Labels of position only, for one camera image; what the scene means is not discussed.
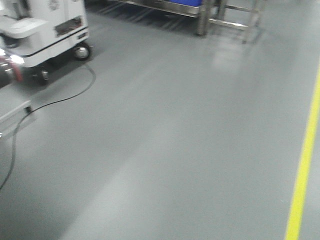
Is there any black floor cable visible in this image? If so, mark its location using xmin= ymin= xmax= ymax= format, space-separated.
xmin=0 ymin=63 xmax=97 ymax=191

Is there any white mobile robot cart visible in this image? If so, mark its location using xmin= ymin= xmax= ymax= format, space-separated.
xmin=0 ymin=0 xmax=92 ymax=85

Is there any grey conveyor end rail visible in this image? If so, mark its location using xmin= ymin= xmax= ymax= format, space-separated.
xmin=0 ymin=100 xmax=33 ymax=140

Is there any steel shelf frame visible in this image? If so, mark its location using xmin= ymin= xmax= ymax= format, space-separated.
xmin=120 ymin=0 xmax=266 ymax=44

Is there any yellow floor tape line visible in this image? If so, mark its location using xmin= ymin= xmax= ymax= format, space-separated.
xmin=284 ymin=68 xmax=320 ymax=240

